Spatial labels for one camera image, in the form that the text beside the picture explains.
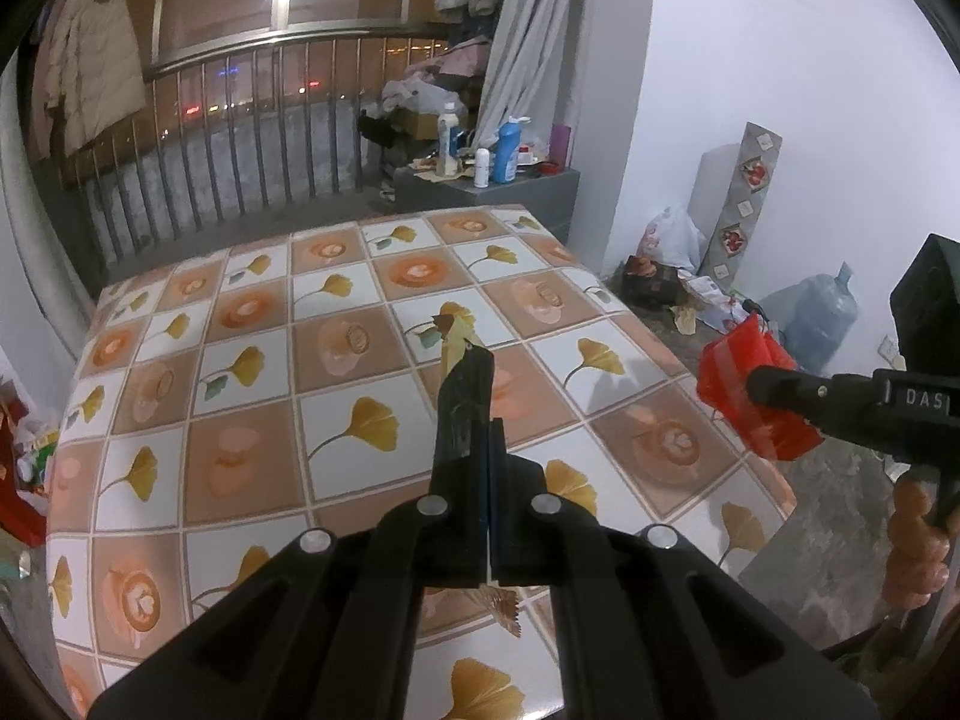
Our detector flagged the metal railing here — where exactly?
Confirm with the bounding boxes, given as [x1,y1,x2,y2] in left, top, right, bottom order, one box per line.
[60,26,452,265]

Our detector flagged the person's right hand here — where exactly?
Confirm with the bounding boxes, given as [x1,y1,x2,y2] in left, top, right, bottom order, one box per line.
[885,480,953,609]

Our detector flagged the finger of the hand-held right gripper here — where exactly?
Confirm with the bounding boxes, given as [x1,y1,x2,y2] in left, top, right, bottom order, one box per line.
[745,364,883,459]

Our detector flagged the beige padded coat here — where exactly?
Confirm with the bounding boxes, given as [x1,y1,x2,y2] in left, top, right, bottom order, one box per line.
[30,0,148,160]

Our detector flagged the grey curtain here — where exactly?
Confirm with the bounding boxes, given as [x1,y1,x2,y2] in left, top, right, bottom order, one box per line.
[475,0,587,145]

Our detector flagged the black bag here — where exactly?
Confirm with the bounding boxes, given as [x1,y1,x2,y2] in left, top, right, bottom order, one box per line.
[356,112,399,148]

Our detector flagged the tall white bottle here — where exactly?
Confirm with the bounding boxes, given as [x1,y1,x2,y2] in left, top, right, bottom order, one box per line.
[435,101,461,178]

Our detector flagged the white panel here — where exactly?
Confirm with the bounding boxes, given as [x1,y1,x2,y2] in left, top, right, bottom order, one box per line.
[690,148,743,257]

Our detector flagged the white plastic bag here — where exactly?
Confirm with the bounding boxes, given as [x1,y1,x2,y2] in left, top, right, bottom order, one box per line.
[637,204,707,272]

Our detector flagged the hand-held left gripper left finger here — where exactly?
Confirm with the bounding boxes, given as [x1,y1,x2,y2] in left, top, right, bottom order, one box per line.
[88,450,488,720]

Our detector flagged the blue water jug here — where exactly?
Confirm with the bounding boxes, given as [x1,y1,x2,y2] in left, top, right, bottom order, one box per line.
[780,262,860,377]

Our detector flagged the cardboard box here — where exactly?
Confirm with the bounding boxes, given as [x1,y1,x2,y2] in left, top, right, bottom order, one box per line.
[394,101,470,145]

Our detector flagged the rolled patterned mat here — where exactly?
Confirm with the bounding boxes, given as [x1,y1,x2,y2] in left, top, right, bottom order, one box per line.
[700,122,784,290]

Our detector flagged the grey cabinet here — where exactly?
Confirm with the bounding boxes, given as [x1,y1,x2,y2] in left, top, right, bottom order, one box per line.
[393,165,583,250]

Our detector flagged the red printed bag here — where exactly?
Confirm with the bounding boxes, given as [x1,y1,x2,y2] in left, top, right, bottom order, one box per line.
[0,381,50,550]

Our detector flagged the patterned paper stack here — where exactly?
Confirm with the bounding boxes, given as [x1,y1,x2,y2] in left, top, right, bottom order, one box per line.
[671,274,782,339]

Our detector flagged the red plastic packet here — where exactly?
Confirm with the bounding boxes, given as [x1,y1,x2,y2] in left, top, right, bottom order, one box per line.
[696,315,823,463]

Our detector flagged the tile-patterned tablecloth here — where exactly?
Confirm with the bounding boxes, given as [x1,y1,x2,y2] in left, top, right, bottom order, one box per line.
[45,202,800,720]

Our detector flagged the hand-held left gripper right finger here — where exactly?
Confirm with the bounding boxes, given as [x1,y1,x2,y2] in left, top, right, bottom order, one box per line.
[489,420,878,720]

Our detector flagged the pile of clothes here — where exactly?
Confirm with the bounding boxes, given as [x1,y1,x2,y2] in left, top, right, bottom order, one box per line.
[382,37,490,115]

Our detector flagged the blue bottle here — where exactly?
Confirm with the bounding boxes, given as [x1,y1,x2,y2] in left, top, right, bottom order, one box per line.
[491,116,533,185]

